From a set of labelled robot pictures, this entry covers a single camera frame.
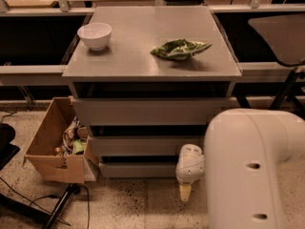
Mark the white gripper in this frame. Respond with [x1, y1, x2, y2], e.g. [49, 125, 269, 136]
[175, 144, 204, 202]

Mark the grey bottom drawer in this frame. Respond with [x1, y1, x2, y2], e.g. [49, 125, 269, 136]
[99, 163, 175, 178]

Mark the grey drawer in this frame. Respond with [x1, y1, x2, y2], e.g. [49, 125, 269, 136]
[89, 135, 203, 156]
[72, 98, 229, 126]
[99, 163, 175, 178]

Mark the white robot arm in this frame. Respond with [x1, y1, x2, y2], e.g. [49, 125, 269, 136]
[175, 109, 305, 229]

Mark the grey middle drawer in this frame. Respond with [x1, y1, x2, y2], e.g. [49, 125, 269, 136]
[89, 135, 203, 156]

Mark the grey drawer cabinet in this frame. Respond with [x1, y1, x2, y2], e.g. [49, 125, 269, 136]
[64, 6, 241, 164]

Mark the grey top drawer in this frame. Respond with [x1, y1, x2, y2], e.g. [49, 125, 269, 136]
[72, 98, 229, 126]

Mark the open cardboard box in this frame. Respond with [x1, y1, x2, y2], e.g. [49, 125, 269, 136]
[25, 97, 98, 183]

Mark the black stand leg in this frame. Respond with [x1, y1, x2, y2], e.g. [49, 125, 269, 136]
[42, 183, 80, 229]

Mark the green packet in box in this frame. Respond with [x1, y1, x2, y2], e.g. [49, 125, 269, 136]
[72, 139, 85, 155]

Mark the green leaf-shaped dish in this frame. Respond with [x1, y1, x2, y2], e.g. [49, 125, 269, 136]
[151, 39, 212, 61]

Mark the white ceramic bowl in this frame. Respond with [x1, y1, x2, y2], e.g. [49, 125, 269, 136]
[77, 23, 112, 51]

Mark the black object at left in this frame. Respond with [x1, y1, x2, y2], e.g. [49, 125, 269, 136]
[0, 123, 20, 170]

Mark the black floor cable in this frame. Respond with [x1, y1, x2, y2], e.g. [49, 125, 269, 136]
[0, 177, 92, 229]

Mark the black table frame leg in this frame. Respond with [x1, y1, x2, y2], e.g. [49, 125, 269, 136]
[233, 67, 305, 116]

